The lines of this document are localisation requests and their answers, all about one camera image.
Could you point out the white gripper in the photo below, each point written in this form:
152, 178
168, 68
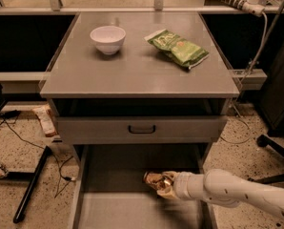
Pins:
182, 185

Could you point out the crushed orange soda can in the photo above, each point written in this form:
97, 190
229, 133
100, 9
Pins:
157, 181

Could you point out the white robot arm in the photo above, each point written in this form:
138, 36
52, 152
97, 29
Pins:
222, 188

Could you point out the closed top drawer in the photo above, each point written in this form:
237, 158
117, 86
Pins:
114, 130

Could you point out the open middle drawer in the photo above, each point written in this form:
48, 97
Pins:
110, 192

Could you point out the grey drawer cabinet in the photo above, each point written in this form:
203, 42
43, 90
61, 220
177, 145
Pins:
139, 80

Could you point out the black office chair base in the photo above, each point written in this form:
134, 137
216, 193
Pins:
271, 167

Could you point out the green chip bag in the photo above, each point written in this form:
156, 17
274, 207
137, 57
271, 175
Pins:
180, 50

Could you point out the black metal stand leg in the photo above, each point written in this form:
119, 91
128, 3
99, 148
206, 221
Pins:
31, 178

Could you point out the snack package on floor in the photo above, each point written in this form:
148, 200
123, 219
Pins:
43, 114

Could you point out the white ceramic bowl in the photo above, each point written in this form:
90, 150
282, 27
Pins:
108, 39

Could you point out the white power strip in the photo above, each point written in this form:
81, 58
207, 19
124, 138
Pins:
250, 6

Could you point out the black drawer handle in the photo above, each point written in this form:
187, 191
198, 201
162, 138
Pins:
141, 130

